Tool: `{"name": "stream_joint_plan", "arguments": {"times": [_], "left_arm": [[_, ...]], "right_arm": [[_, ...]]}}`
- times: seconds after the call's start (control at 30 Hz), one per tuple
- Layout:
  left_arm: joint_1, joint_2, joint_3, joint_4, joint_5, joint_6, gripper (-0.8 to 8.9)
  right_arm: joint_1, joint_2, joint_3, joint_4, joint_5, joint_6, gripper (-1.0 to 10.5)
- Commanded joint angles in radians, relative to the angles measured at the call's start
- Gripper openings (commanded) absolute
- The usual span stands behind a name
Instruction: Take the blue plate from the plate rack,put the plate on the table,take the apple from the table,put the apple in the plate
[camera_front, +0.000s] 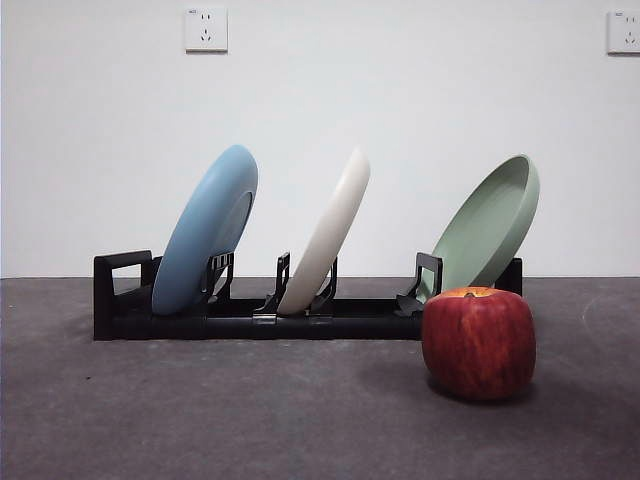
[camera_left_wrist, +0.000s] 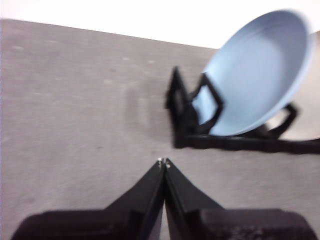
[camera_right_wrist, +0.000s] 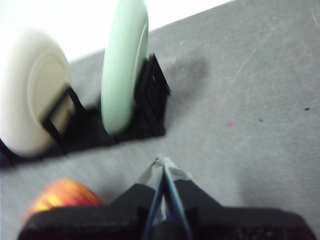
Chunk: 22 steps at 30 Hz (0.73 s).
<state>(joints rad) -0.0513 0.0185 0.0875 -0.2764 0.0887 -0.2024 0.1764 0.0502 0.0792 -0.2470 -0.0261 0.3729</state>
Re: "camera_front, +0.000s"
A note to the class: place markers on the blue plate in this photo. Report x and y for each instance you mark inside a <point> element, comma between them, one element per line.
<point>200,235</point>

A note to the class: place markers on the red apple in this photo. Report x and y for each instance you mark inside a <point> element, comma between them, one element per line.
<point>477,345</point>

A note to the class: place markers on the white plate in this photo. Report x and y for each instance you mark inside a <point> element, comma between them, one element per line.
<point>330,235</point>

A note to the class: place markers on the black plate rack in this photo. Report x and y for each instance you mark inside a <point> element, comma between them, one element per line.
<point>350,327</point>

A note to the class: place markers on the green plate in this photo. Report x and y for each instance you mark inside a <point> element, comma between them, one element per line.
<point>485,230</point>

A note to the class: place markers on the white wall socket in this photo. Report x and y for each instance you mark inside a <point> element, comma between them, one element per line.
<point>206,30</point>
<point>625,32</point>

